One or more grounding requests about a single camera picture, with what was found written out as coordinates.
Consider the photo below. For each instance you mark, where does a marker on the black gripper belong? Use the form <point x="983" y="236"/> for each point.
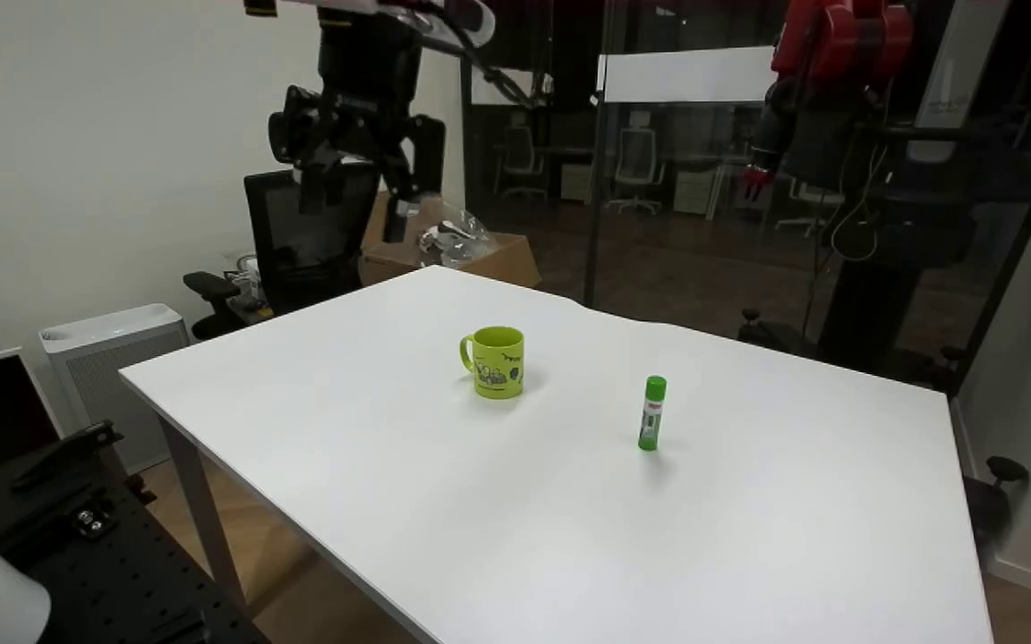
<point x="367" y="131"/>

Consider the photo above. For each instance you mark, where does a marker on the yellow-green plastic mug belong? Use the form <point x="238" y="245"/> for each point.
<point x="498" y="362"/>

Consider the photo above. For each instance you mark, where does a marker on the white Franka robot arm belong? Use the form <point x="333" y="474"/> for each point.
<point x="367" y="47"/>

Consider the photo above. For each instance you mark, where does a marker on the clear plastic bag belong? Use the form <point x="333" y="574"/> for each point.
<point x="455" y="241"/>

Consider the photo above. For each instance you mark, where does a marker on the black office chair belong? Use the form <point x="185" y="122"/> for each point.
<point x="302" y="245"/>

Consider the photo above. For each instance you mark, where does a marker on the brown cardboard box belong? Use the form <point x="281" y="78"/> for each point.
<point x="504" y="258"/>

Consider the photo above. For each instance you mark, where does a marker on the grey background office chair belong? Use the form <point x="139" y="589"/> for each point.
<point x="637" y="165"/>
<point x="522" y="162"/>

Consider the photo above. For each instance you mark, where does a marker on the white board panel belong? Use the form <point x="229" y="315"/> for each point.
<point x="681" y="73"/>

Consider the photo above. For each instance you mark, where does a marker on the white box-shaped appliance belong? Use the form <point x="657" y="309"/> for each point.
<point x="108" y="370"/>

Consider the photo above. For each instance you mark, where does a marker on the grey table leg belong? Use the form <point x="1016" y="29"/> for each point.
<point x="196" y="502"/>

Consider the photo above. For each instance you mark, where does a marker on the black clamp tool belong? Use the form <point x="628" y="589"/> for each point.
<point x="60" y="458"/>

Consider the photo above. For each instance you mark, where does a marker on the black perforated breadboard table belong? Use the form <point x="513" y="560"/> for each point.
<point x="123" y="586"/>

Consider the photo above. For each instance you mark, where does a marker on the red and black humanoid robot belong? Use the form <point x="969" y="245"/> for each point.
<point x="843" y="42"/>

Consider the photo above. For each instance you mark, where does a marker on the black glass partition post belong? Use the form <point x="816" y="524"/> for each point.
<point x="594" y="156"/>

